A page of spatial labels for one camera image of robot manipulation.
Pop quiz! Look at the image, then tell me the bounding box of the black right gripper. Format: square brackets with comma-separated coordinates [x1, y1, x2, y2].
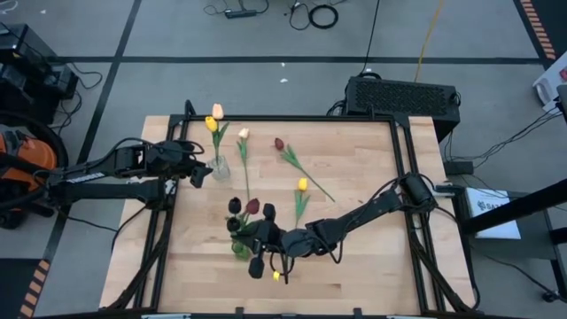
[230, 202, 284, 280]

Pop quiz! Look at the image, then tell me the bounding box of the long yellow cable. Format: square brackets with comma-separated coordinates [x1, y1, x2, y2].
[413, 0, 445, 84]

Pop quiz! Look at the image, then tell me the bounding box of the cream artificial tulip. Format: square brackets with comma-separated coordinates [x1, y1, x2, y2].
[236, 127, 252, 201]

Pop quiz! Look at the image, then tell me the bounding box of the white printed sheet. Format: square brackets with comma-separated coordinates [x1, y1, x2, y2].
[464, 187, 523, 241]

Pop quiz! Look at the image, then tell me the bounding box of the black power strip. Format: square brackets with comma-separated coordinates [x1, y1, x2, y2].
[223, 8, 259, 20]

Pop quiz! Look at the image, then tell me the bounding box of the coiled black cable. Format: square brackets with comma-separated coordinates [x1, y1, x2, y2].
[308, 4, 340, 30]

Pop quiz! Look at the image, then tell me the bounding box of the black perforated computer case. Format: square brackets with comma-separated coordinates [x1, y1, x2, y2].
[344, 75, 462, 143]

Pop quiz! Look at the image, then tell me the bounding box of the peach artificial tulip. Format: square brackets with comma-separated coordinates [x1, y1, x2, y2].
[211, 103, 227, 165]

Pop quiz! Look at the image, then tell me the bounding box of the clear cut-glass vase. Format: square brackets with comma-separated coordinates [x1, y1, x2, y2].
[206, 154, 231, 182]

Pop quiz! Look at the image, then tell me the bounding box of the yellow artificial tulip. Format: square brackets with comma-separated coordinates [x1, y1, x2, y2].
[204, 115, 230, 165]
[293, 176, 311, 230]

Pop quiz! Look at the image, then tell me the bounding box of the black metal table frame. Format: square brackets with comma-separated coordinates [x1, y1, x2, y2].
[104, 99, 482, 319]

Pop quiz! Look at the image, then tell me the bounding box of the black equipment box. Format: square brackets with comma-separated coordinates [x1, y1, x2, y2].
[0, 22, 80, 125]

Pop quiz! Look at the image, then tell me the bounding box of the black cable with yellow tag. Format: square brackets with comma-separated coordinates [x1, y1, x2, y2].
[268, 241, 345, 285]

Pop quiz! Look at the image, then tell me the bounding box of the long black cable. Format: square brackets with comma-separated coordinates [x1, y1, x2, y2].
[361, 0, 382, 76]

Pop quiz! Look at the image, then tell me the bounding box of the black artificial tulip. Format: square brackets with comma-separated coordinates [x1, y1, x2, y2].
[225, 216, 243, 240]
[227, 197, 244, 231]

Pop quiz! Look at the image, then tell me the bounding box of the black power brick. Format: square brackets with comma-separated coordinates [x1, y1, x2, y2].
[443, 159, 475, 176]

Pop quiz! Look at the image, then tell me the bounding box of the orange shop vacuum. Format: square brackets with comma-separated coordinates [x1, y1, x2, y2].
[0, 110, 70, 231]

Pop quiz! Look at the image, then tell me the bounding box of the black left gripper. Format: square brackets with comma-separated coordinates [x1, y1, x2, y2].
[148, 140, 213, 189]

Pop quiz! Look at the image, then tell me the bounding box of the black metal stand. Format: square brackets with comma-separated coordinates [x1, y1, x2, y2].
[460, 176, 567, 302]

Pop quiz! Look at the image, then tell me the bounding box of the white device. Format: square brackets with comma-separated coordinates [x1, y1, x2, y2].
[532, 52, 567, 114]

